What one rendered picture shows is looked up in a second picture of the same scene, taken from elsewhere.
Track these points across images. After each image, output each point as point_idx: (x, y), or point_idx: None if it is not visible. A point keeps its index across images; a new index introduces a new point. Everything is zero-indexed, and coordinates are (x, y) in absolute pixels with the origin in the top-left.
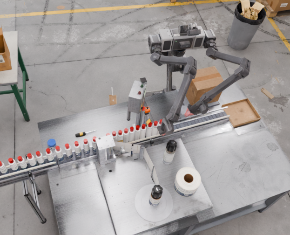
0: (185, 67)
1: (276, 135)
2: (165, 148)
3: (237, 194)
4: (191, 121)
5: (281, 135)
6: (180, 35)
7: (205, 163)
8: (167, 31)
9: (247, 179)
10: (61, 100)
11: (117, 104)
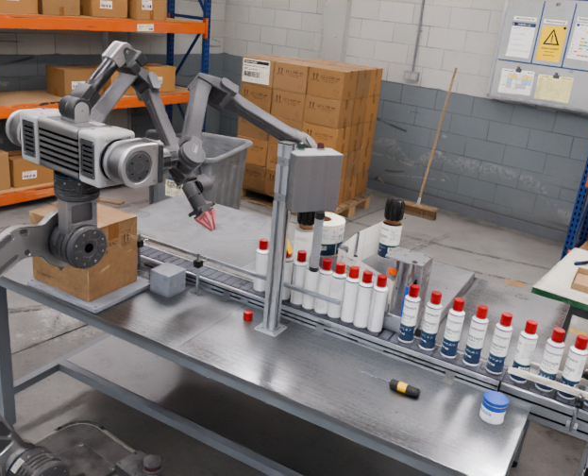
0: (227, 86)
1: None
2: (309, 231)
3: (265, 226)
4: (184, 266)
5: None
6: (91, 121)
7: (249, 251)
8: (92, 128)
9: (230, 223)
10: None
11: (246, 379)
